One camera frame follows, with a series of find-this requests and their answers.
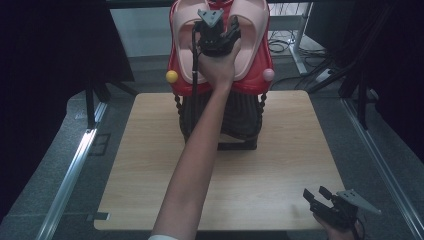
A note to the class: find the white metal desk frame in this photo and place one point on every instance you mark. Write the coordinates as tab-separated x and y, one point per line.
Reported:
298	50

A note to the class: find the black tripod stand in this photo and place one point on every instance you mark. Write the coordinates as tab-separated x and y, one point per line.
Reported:
90	106

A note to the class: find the red and black shoe rack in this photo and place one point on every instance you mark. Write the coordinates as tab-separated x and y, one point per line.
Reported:
253	76

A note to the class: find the white sleeve cuff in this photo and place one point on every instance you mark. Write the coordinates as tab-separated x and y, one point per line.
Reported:
161	238

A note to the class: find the person's left hand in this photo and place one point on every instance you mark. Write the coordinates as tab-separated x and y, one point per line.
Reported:
218	70

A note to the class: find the black metal stand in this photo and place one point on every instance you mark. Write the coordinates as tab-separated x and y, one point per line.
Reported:
361	100

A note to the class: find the person's right hand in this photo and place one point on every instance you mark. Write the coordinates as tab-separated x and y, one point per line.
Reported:
340	233

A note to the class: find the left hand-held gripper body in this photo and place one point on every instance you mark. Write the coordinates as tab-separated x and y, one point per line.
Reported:
213	41

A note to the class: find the dark curtain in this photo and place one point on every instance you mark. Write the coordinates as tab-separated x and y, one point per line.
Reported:
400	66
40	83

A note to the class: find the grey table bracket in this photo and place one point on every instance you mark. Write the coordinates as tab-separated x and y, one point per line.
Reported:
98	216

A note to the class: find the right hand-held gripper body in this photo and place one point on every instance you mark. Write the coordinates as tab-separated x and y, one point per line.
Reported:
340	211

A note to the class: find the pink slipper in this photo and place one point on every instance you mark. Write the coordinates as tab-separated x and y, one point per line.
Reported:
253	43
183	50

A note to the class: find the aluminium rail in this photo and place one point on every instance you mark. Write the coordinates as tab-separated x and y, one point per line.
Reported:
380	163
71	176

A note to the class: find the white power strip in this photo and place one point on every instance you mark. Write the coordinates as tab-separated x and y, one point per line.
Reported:
324	75

